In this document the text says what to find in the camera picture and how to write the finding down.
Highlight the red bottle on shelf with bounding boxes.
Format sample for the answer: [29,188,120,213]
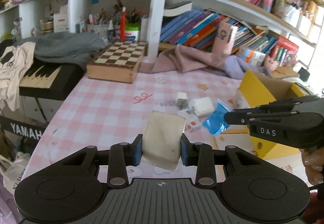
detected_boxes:
[120,6,126,41]

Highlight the small red white box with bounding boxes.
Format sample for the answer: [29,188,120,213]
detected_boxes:
[177,109,202,132]

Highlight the blue plastic packet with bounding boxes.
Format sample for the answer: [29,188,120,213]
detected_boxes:
[202,101,233,136]

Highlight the small orange blue box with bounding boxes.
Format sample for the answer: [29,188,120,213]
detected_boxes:
[236,46,266,67]

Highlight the person's right hand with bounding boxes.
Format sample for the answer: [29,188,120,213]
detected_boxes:
[302,147,324,185]

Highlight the lavender cloth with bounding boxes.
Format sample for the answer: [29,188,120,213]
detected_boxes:
[223,56,271,80]

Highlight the pink cartoon tumbler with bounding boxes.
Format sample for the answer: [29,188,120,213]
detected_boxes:
[211,22,238,57]

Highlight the black Yamaha keyboard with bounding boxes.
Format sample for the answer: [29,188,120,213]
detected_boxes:
[19,59,84,101]

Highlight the white tissue pack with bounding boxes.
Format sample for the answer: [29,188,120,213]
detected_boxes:
[188,97,215,118]

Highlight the beige sponge pad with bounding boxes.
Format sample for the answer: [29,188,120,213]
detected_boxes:
[142,111,186,171]

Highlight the white bookshelf unit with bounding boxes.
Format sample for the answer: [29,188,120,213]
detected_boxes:
[1,0,320,58]

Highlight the pink pig figurine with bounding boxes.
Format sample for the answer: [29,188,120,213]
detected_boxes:
[263,56,279,72]

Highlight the grey folded garment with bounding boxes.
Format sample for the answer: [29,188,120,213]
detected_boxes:
[14,32,107,70]

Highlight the small white eraser block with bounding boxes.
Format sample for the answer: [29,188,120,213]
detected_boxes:
[175,92,187,101]

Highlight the yellow cardboard box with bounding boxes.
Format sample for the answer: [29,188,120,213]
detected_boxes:
[234,69,311,160]

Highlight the green lid white jar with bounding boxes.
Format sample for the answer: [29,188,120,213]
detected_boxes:
[125,24,141,41]

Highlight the white printed shirt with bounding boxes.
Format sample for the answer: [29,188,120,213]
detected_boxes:
[1,42,36,111]

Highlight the pink folded cloth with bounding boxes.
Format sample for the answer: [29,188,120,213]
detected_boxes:
[138,45,226,74]

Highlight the wooden chess board box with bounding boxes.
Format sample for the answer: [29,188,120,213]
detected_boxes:
[87,41,147,84]

